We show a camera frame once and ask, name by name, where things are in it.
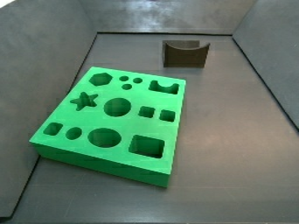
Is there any dark curved block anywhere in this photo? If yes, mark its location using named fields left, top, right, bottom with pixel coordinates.
left=163, top=40, right=211, bottom=68

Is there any green shape sorter board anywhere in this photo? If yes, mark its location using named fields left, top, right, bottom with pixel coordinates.
left=30, top=66, right=186, bottom=187

